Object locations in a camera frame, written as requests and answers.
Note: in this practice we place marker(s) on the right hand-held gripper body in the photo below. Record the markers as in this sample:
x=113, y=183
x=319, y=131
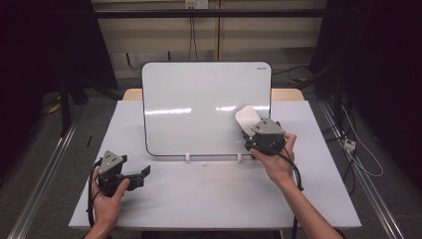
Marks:
x=270, y=136

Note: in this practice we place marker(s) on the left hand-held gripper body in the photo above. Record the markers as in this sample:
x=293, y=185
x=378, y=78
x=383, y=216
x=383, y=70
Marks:
x=109, y=162

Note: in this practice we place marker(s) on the white whiteboard eraser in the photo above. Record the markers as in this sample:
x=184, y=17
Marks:
x=247, y=118

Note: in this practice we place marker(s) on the white whiteboard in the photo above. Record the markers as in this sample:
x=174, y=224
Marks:
x=199, y=132

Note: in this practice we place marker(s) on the person's right hand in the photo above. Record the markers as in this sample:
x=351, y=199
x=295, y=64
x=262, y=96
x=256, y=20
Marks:
x=278, y=167

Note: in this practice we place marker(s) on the person's left hand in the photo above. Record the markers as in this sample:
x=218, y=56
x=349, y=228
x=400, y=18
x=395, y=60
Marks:
x=106, y=209

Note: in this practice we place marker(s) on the white whiteboard support clip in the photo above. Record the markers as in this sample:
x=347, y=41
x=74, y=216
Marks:
x=187, y=158
x=239, y=158

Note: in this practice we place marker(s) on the small black floor object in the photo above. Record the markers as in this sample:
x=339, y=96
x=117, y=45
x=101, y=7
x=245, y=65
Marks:
x=89, y=141

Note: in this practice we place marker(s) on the light wooden table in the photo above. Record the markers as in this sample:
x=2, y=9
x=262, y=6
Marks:
x=132, y=95

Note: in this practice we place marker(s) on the black metal stand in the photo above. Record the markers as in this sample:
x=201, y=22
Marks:
x=64, y=106

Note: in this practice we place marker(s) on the yellow floor object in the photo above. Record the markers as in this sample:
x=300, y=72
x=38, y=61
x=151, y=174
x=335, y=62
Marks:
x=54, y=108

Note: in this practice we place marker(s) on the thin tan vertical pipe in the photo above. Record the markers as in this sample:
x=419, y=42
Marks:
x=219, y=33

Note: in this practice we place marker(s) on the dark curtain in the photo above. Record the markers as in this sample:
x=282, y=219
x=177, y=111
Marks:
x=381, y=49
x=40, y=49

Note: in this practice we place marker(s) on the black horizontal bar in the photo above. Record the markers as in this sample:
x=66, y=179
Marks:
x=149, y=13

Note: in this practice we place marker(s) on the metal floor rail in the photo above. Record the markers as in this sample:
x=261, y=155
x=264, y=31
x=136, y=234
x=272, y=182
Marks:
x=43, y=186
x=371, y=195

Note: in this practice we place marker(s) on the white wall socket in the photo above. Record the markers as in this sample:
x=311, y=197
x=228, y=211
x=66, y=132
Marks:
x=196, y=3

